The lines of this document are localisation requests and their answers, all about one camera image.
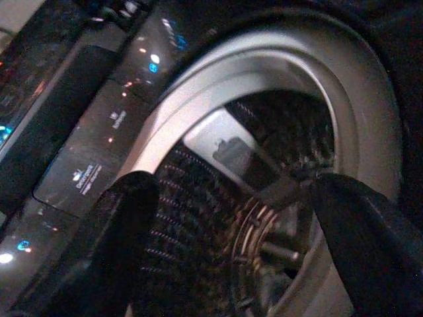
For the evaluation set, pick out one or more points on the black detergent drawer panel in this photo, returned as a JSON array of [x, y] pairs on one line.
[[82, 162]]

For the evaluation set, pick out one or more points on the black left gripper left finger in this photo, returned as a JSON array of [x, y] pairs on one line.
[[112, 237]]

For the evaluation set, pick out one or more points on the grey drum paddle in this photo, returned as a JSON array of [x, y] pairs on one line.
[[238, 155]]

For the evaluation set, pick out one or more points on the perforated steel washer drum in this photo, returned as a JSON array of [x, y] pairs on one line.
[[205, 211]]

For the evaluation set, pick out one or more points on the black front-load washing machine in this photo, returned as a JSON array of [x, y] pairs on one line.
[[99, 109]]

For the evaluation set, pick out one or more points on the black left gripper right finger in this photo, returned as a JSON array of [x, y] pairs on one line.
[[367, 244]]

